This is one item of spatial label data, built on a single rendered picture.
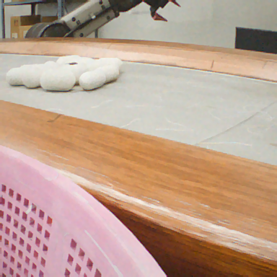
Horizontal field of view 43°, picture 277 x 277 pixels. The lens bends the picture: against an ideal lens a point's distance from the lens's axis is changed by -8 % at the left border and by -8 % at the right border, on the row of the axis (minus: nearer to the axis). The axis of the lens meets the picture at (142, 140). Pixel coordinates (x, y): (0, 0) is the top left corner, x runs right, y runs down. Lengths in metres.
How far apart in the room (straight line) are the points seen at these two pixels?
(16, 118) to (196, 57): 0.35
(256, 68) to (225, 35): 2.16
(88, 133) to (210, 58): 0.35
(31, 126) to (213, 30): 2.52
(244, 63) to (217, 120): 0.21
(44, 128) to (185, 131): 0.10
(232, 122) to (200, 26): 2.47
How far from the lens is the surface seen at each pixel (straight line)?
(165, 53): 0.52
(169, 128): 0.24
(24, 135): 0.16
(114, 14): 1.24
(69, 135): 0.15
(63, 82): 0.35
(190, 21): 2.77
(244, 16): 2.54
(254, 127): 0.26
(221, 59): 0.48
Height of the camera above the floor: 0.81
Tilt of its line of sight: 20 degrees down
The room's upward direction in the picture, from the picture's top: 1 degrees clockwise
